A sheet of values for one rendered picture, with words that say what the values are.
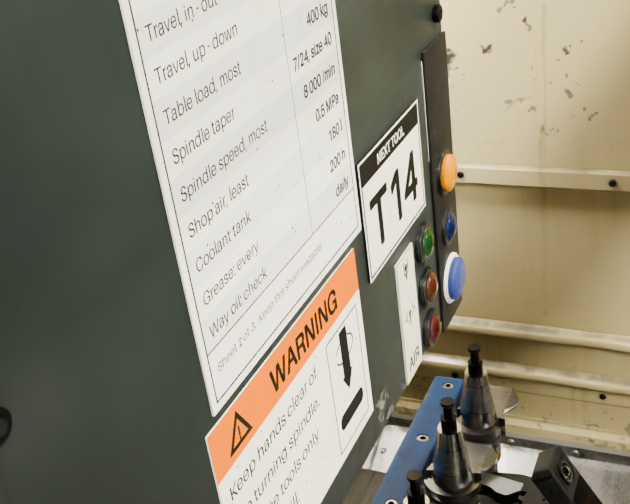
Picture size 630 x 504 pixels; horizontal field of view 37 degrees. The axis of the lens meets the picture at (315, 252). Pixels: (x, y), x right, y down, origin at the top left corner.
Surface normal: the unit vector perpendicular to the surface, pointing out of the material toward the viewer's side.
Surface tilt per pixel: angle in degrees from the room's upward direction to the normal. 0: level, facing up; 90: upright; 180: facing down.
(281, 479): 90
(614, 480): 25
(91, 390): 90
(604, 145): 90
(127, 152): 90
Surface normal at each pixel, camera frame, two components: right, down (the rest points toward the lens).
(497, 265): -0.40, 0.47
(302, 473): 0.91, 0.08
